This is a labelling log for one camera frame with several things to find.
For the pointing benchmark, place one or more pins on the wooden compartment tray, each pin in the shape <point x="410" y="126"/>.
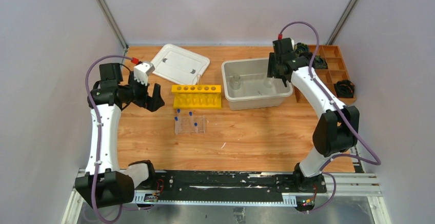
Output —
<point x="336" y="69"/>

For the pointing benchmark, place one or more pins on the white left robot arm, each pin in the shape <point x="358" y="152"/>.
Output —
<point x="105" y="134"/>

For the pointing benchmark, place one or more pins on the white plastic bin lid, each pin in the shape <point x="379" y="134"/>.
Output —
<point x="178" y="65"/>

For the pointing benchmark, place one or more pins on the yellow test tube rack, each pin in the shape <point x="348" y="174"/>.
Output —
<point x="197" y="96"/>

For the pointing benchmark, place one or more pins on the small clear glass beaker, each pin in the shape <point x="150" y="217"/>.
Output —
<point x="268" y="82"/>

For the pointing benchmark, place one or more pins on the dark green ring part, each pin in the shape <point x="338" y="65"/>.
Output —
<point x="319" y="63"/>
<point x="301" y="48"/>

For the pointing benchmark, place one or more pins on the white plastic bin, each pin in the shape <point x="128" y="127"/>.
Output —
<point x="252" y="73"/>

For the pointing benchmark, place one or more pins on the dark green ring part right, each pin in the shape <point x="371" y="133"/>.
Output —
<point x="319" y="63"/>

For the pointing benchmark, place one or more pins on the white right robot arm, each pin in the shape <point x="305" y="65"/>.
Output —
<point x="337" y="122"/>

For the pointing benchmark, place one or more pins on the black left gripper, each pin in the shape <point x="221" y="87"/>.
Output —
<point x="143" y="98"/>

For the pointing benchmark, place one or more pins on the clear test tube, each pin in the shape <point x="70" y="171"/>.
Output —
<point x="198" y="78"/>

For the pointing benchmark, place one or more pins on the black ring part on tray edge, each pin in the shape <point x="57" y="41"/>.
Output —
<point x="344" y="89"/>

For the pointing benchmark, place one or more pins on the clear acrylic tube rack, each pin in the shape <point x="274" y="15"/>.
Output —
<point x="185" y="126"/>

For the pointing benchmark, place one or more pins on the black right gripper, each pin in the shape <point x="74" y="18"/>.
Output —
<point x="272" y="71"/>

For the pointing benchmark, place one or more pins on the aluminium frame rail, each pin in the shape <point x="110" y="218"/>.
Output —
<point x="337" y="184"/>

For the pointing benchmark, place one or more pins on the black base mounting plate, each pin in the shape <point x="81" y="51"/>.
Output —
<point x="228" y="186"/>

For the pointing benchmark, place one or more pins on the dark green ring part top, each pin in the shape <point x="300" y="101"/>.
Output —
<point x="301" y="48"/>

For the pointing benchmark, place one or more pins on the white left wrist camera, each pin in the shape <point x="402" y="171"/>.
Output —
<point x="142" y="71"/>

